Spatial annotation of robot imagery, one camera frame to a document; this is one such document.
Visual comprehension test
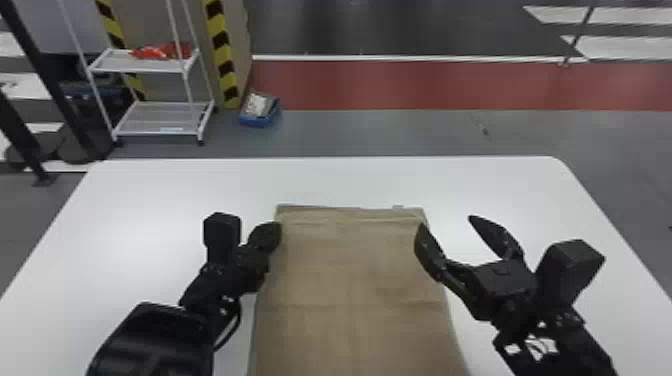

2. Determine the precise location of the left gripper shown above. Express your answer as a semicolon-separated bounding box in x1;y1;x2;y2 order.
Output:
230;220;284;295

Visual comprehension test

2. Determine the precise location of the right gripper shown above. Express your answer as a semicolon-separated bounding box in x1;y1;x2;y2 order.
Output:
412;214;541;331

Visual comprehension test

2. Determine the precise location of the beige towel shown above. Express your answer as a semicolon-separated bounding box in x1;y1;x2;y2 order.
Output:
247;204;470;376

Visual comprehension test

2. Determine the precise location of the blue tray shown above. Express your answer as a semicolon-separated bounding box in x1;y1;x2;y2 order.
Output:
238;91;283;129

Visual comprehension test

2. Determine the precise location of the red snack packet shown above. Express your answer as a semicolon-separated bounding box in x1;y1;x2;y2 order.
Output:
129;41;194;62

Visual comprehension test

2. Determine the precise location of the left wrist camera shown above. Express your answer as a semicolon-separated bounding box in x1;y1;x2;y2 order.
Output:
202;211;243;265

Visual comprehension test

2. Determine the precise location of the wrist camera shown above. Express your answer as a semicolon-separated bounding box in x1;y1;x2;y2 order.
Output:
202;211;243;265
534;238;607;310

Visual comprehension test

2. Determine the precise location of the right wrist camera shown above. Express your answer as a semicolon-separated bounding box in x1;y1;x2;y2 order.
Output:
534;238;607;310

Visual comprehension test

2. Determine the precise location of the white wire rack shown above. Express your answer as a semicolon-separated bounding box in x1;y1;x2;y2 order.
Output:
54;0;217;147

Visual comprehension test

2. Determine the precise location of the yellow black striped post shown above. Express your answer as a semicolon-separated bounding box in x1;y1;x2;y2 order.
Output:
93;0;149;102
200;0;243;110

